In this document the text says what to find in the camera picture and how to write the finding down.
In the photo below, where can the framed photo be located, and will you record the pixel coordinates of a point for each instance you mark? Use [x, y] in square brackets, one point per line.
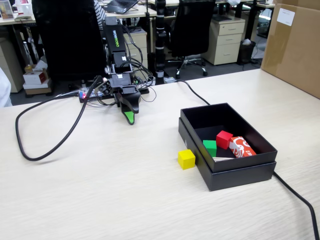
[6, 9]

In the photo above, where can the stacked small boxes on floor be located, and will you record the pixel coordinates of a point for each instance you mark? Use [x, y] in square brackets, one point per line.
[36, 80]

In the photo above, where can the beige side cabinet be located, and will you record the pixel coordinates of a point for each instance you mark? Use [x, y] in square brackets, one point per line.
[10, 67]

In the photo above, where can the green wooden cube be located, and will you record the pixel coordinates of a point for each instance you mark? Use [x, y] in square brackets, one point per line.
[210, 147]

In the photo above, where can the black trash bin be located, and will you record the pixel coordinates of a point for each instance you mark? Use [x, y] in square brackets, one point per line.
[247, 51]

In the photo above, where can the person in striped shirt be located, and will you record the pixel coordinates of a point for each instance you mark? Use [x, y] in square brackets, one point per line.
[100, 13]

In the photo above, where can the yellow wooden cube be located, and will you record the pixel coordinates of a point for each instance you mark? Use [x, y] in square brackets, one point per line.
[186, 160]

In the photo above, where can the black cardboard box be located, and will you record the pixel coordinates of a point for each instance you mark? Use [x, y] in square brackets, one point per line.
[225, 117]

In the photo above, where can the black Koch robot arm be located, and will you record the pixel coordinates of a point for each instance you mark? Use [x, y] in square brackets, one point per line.
[115, 40]

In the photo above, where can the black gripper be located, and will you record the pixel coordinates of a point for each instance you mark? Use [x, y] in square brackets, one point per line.
[122, 81]

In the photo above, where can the wide black office chair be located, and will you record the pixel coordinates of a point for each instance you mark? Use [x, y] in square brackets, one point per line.
[70, 37]

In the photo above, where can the beige drawer cabinet behind robot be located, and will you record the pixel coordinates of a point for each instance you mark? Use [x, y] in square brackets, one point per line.
[138, 47]

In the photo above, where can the large brown cardboard box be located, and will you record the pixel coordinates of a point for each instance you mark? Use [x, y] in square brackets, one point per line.
[292, 50]

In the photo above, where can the black swivel office chair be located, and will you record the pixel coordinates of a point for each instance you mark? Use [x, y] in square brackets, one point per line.
[191, 30]

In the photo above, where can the robot base with circuit board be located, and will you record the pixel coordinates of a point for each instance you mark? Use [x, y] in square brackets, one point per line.
[86, 96]

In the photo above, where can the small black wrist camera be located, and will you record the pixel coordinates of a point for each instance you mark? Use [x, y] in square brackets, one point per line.
[105, 87]

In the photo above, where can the beige three-drawer cabinet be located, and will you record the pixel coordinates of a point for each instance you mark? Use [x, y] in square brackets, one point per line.
[225, 40]

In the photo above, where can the black vertical pole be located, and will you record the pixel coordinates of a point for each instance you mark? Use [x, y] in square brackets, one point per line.
[160, 37]

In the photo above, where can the black laptop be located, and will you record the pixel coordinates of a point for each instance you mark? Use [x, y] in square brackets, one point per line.
[120, 5]

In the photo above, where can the red and white carton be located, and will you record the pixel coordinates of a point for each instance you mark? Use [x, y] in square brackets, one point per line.
[241, 148]

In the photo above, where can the red wooden cube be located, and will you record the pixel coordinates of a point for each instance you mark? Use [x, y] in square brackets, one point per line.
[223, 140]

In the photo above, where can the white shipping label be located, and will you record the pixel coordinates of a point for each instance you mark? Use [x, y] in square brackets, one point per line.
[285, 17]

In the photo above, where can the white cloth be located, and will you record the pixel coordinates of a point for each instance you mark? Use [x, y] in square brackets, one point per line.
[4, 90]

